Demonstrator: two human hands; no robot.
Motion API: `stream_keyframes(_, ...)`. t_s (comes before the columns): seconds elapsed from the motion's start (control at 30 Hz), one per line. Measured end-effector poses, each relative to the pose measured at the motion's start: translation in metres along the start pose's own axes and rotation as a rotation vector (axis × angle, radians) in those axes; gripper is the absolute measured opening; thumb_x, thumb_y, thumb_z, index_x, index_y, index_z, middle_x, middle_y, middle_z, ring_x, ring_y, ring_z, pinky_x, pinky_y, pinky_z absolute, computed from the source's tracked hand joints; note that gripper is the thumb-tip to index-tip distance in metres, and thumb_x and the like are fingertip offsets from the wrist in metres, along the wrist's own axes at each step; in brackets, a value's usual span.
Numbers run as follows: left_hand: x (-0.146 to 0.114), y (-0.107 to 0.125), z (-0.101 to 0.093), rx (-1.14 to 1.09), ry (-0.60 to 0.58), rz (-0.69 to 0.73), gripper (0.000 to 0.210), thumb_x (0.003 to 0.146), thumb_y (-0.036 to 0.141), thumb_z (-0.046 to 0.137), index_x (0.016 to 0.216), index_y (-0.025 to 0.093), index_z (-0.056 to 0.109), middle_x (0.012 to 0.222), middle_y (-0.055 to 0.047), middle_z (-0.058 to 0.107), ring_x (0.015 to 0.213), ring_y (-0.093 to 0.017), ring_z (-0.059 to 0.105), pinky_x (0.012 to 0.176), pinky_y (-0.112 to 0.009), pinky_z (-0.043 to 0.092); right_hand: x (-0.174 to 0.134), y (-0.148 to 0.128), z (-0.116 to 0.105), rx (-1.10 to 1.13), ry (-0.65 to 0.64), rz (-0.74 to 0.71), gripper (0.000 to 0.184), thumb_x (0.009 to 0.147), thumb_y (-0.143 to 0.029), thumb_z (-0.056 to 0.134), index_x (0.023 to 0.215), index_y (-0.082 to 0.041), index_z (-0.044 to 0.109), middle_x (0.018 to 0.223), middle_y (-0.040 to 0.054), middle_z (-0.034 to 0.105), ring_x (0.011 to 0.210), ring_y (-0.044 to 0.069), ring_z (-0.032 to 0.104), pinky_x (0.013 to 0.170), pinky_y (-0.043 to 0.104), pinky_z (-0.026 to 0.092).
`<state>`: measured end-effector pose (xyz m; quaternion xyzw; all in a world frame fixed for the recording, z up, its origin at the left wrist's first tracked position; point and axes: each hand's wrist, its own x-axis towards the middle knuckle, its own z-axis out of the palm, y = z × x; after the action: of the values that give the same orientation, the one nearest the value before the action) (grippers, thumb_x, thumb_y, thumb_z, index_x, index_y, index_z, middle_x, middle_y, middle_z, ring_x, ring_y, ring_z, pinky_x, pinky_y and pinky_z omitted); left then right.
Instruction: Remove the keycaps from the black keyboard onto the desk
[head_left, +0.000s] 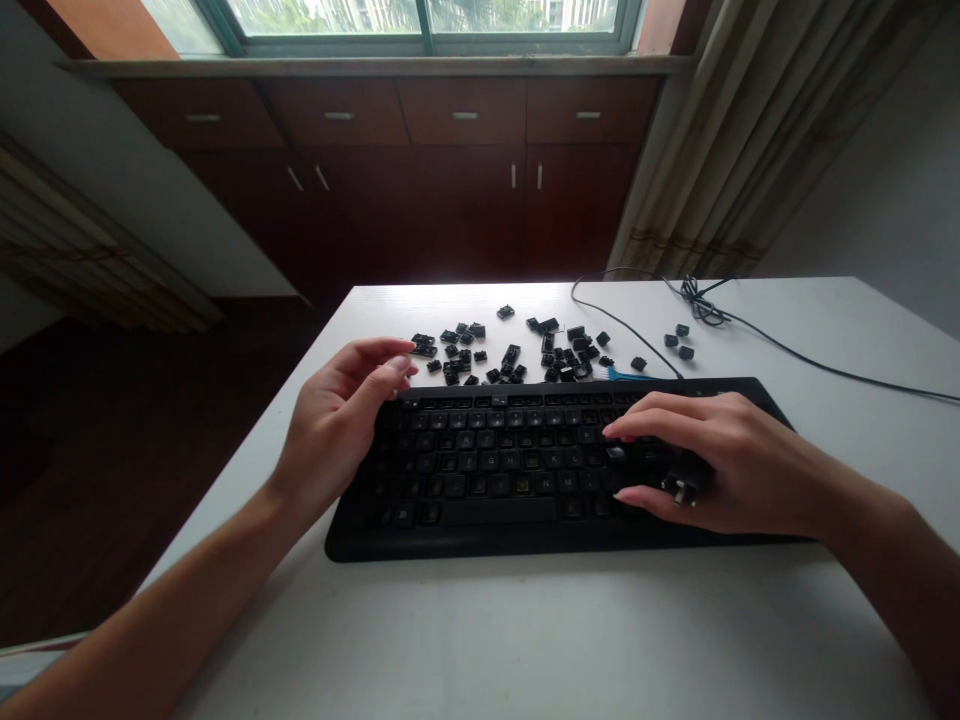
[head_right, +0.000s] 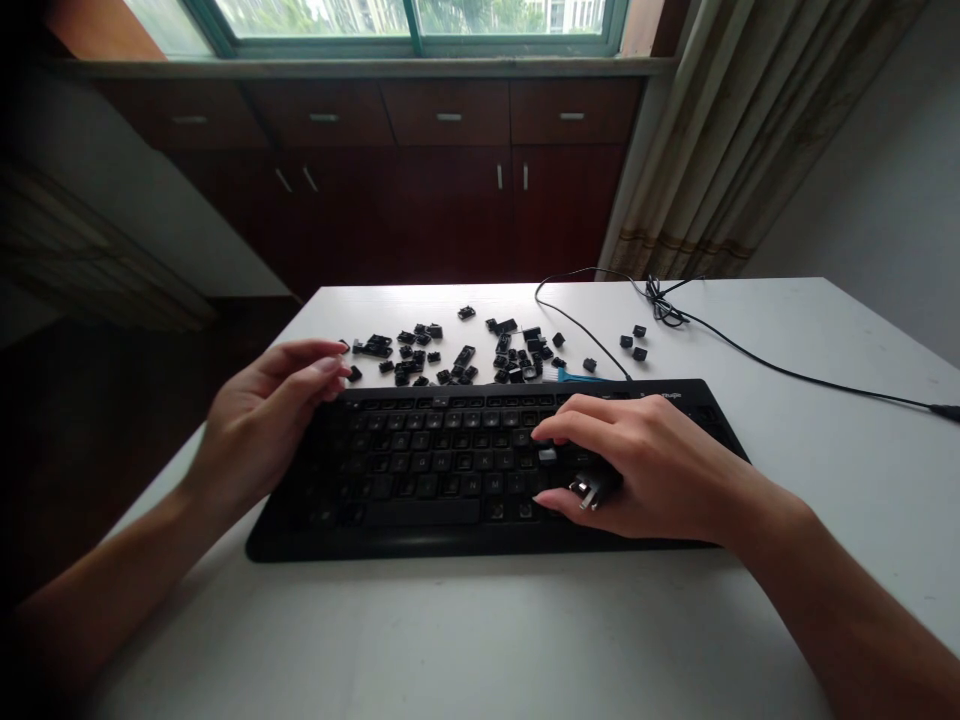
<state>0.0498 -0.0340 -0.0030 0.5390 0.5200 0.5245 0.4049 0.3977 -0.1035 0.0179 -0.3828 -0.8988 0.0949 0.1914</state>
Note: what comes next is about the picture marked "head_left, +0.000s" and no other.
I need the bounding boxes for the pile of black keycaps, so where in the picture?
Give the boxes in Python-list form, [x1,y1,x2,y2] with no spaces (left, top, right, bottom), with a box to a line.
[408,303,696,388]

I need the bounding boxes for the person's left thumb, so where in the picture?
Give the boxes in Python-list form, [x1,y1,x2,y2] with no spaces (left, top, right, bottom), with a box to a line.
[358,358,421,402]

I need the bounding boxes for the person's right thumb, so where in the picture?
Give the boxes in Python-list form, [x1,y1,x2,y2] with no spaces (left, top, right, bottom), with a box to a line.
[613,485,682,523]

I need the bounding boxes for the person's right fingers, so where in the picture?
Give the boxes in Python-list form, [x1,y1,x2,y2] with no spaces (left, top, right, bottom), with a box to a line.
[602,392,723,463]

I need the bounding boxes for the green framed window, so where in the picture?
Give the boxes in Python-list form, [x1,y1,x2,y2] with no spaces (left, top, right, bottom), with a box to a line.
[138,0,648,58]

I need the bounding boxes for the person's right hand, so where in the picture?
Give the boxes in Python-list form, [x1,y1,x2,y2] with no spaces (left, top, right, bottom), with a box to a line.
[602,389,885,540]

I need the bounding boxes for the black computer keyboard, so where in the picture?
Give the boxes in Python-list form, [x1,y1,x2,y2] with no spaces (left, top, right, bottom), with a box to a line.
[323,376,819,565]

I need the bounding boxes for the person's left index finger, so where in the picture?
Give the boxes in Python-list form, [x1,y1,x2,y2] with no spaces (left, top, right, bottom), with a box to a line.
[337,337,419,375]

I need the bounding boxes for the beige curtain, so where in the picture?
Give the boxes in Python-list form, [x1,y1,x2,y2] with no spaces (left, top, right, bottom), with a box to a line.
[603,0,940,281]
[0,131,226,339]

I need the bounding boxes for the grey stone windowsill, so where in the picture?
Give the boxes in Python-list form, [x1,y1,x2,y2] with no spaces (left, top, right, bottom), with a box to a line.
[56,52,696,81]

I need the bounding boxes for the blue cleaning brush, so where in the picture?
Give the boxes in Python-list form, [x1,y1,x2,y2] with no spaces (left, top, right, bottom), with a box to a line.
[598,356,681,385]

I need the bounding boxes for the dark red wooden cabinet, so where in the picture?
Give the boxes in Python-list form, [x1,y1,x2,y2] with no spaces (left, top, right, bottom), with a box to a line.
[112,74,666,303]

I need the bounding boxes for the black tool with metal prongs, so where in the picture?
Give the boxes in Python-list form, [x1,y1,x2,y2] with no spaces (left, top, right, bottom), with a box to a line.
[658,463,712,510]

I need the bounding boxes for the black cable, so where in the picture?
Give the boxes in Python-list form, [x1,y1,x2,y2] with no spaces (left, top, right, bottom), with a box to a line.
[571,266,960,405]

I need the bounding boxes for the person's left hand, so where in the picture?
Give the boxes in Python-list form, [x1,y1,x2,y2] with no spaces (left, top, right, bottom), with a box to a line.
[265,337,421,520]

